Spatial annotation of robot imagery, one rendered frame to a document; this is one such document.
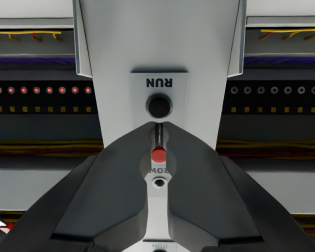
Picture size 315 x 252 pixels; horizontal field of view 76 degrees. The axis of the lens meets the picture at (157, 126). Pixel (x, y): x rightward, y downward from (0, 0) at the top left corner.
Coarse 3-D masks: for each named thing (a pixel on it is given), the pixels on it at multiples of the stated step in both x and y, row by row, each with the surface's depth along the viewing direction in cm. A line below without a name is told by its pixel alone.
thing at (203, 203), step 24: (168, 144) 10; (192, 144) 10; (168, 168) 10; (192, 168) 9; (216, 168) 9; (168, 192) 7; (192, 192) 7; (216, 192) 7; (168, 216) 7; (192, 216) 7; (216, 216) 7; (240, 216) 7; (192, 240) 7; (216, 240) 6; (240, 240) 6
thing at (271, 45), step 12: (252, 36) 19; (264, 36) 18; (276, 36) 19; (288, 36) 18; (300, 36) 19; (312, 36) 18; (252, 48) 19; (264, 48) 19; (276, 48) 19; (288, 48) 19; (300, 48) 19; (312, 48) 19
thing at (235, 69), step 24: (240, 0) 12; (264, 0) 14; (288, 0) 14; (312, 0) 14; (240, 24) 12; (240, 48) 12; (240, 72) 12; (264, 72) 30; (288, 72) 30; (312, 72) 30
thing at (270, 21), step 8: (248, 16) 16; (256, 16) 16; (264, 16) 16; (272, 16) 16; (280, 16) 16; (288, 16) 16; (296, 16) 16; (304, 16) 16; (312, 16) 16; (248, 24) 16; (256, 24) 16; (264, 24) 16; (272, 24) 16; (280, 24) 16; (288, 24) 16; (296, 24) 16; (304, 24) 16; (312, 24) 16
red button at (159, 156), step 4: (156, 148) 16; (160, 148) 16; (152, 152) 16; (156, 152) 16; (160, 152) 16; (164, 152) 16; (152, 156) 17; (156, 156) 17; (160, 156) 17; (164, 156) 17; (156, 160) 17; (160, 160) 17; (164, 160) 17
